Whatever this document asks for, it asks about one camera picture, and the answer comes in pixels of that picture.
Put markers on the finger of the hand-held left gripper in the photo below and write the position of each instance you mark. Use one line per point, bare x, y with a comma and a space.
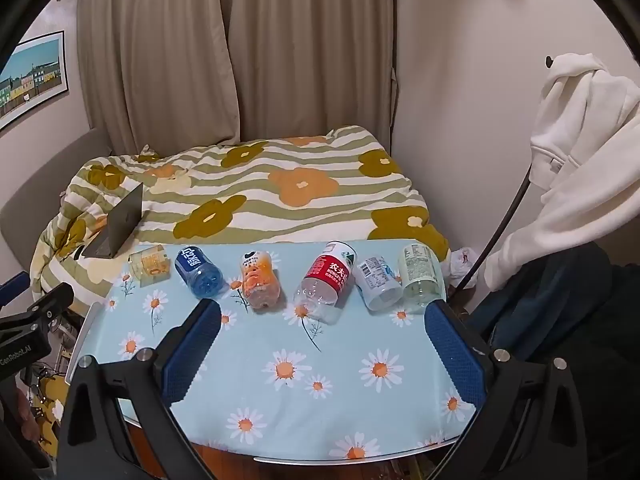
50, 305
12, 287

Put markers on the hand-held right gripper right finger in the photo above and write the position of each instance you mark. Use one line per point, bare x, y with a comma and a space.
455, 355

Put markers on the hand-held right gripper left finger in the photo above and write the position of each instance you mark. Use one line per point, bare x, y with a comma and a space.
192, 350

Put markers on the blue label cut bottle cup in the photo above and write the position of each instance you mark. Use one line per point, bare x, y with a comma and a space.
197, 267

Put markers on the green label cut bottle cup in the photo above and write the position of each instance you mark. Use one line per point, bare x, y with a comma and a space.
420, 275

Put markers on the yellow label cut bottle cup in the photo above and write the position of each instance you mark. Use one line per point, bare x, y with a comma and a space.
150, 265

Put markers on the orange label cut bottle cup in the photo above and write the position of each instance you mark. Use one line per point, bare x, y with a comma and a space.
259, 280

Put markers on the white label cut bottle cup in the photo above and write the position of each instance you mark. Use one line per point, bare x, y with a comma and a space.
377, 280

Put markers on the red label cut bottle cup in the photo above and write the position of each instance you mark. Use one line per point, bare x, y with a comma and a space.
327, 275

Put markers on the yellow object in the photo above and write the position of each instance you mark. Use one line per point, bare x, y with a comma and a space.
50, 400

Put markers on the white plastic bag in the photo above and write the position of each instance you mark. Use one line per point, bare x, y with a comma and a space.
460, 262

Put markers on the grey laptop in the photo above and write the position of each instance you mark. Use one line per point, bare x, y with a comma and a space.
117, 225

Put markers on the blue daisy print tablecloth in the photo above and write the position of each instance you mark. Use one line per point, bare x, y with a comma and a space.
310, 350

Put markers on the dark garment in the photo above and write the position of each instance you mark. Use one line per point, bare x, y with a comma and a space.
575, 300

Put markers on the striped floral blanket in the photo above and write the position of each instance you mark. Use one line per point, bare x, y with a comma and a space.
300, 195

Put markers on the white hoodie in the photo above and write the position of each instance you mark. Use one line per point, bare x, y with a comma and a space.
585, 150

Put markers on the beige curtain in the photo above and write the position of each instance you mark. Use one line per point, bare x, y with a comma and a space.
310, 50
155, 55

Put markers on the grey bed frame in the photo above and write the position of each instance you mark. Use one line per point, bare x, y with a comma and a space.
30, 210

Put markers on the wall poster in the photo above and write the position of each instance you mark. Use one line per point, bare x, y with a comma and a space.
32, 80

